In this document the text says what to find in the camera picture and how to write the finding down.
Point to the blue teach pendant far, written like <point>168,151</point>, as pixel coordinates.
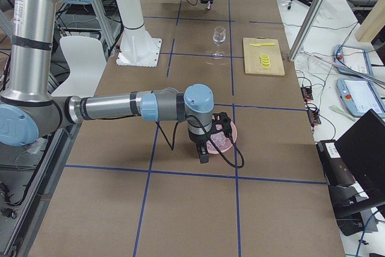
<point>354,58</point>

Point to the wooden cutting board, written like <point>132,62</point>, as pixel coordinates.
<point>251,57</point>

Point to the blue teach pendant near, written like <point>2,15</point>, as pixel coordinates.
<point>359,96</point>

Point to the lemon slices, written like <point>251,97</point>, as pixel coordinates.
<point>265,61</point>

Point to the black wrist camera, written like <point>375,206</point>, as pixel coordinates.
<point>221,122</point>

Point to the clear wine glass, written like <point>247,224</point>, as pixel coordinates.
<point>219,37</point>

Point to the aluminium frame post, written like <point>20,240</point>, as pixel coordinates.
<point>305,29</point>

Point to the clear ice cubes pile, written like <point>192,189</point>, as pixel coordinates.
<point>221,141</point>

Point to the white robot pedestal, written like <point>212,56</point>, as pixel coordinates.
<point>137,46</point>

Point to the blue teach pendant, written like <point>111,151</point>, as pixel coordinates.
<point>359,96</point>
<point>354,58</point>

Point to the yellow plastic knife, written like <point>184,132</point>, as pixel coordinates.
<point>262,44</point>

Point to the black box device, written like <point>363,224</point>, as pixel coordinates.
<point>335,170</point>

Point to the black laptop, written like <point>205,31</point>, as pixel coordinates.
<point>362,149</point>

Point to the white chair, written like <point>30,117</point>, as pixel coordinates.
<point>86,60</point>

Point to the pink bowl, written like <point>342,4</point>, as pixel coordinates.
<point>213,150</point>

